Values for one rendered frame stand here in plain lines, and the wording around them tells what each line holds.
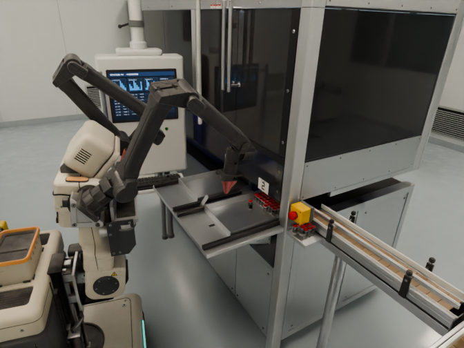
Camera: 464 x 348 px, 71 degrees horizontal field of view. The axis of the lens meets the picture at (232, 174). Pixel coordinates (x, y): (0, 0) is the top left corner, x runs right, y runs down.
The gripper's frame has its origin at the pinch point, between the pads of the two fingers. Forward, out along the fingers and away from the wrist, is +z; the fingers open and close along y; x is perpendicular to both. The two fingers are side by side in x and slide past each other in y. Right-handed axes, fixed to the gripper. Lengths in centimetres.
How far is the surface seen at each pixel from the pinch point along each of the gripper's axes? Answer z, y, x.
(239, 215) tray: 17.8, 15.8, 6.7
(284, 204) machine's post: 3.9, 25.9, -10.3
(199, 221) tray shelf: 21.3, -3.4, 11.7
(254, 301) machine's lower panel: 78, 39, 5
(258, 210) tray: 16.0, 26.3, 5.9
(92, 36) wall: -35, 47, 543
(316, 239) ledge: 14.3, 34.7, -26.2
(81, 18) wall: -60, 28, 544
